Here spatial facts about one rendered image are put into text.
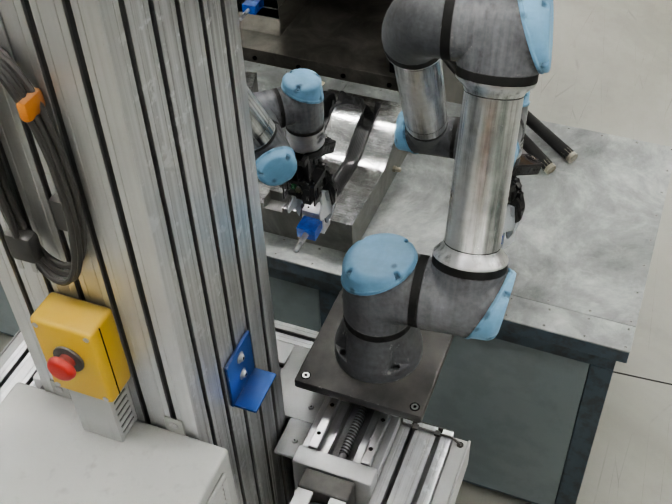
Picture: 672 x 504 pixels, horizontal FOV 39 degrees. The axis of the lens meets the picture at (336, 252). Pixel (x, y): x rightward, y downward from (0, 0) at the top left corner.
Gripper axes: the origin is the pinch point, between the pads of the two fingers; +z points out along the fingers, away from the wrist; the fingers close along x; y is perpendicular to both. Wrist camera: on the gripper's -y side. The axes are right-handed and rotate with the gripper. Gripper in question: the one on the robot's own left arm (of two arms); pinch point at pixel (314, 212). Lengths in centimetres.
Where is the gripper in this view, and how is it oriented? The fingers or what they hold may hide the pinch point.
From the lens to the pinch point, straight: 199.9
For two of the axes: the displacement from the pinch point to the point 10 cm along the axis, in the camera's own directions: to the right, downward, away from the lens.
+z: 0.3, 7.1, 7.0
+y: -3.7, 6.6, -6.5
